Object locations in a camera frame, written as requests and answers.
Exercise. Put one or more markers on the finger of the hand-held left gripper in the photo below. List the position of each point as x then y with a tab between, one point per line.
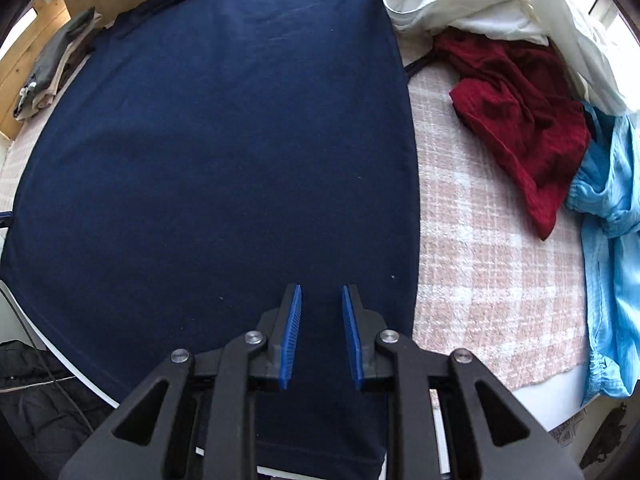
5	220

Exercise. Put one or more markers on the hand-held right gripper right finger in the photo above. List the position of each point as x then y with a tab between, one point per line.
350	340

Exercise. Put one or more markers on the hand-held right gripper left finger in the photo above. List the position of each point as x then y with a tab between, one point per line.
292	340

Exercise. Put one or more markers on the navy blue shirt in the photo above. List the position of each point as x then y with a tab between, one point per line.
225	135

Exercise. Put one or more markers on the beige folded garment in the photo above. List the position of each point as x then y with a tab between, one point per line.
52	85

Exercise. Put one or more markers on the pink plaid blanket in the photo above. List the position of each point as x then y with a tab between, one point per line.
490	285

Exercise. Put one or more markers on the pine slat panel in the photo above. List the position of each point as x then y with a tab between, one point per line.
17	60

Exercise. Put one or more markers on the dark grey folded garment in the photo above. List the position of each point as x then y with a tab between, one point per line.
60	45

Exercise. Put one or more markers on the brown folded garment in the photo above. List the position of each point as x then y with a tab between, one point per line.
82	50

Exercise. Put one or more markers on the person's black jacket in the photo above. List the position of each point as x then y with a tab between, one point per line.
40	410

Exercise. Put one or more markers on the white lace cloth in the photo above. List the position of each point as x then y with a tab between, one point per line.
570	432

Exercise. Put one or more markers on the light blue garment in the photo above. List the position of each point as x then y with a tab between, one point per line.
610	260

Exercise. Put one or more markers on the dark red garment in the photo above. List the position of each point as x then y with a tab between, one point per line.
515	110

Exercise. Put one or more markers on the dark wall sticker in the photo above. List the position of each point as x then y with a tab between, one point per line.
607	435

